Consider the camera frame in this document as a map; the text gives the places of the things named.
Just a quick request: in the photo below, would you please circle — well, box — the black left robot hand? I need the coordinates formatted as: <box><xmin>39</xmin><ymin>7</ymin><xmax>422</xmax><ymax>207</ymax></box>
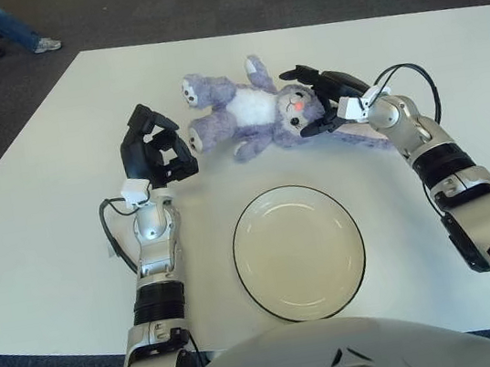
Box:
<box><xmin>112</xmin><ymin>95</ymin><xmax>203</xmax><ymax>194</ymax></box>

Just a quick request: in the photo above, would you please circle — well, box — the purple plush bunny doll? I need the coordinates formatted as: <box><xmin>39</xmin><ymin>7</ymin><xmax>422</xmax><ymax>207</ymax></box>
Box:
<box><xmin>175</xmin><ymin>37</ymin><xmax>396</xmax><ymax>181</ymax></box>

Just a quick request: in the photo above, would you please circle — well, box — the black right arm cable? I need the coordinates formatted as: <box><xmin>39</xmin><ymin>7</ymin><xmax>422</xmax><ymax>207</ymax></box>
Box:
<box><xmin>368</xmin><ymin>58</ymin><xmax>444</xmax><ymax>131</ymax></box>

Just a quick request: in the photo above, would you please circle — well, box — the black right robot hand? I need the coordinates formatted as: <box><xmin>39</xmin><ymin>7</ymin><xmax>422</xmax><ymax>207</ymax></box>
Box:
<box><xmin>277</xmin><ymin>54</ymin><xmax>379</xmax><ymax>142</ymax></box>

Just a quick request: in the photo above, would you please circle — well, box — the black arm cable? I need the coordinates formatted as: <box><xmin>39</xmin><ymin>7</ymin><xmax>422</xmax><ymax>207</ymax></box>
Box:
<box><xmin>368</xmin><ymin>58</ymin><xmax>444</xmax><ymax>131</ymax></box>
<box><xmin>96</xmin><ymin>194</ymin><xmax>142</xmax><ymax>278</ymax></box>

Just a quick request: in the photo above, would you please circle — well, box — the white plate with black rim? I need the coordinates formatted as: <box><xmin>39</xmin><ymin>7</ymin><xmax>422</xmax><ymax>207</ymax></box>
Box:
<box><xmin>224</xmin><ymin>174</ymin><xmax>376</xmax><ymax>332</ymax></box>

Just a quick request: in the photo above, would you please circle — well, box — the white grey sneaker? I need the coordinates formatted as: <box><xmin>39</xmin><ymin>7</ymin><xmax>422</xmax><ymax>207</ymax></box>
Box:
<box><xmin>32</xmin><ymin>35</ymin><xmax>64</xmax><ymax>55</ymax></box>

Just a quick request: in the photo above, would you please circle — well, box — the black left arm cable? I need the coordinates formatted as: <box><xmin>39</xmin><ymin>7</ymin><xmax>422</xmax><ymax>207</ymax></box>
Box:
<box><xmin>96</xmin><ymin>194</ymin><xmax>142</xmax><ymax>278</ymax></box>

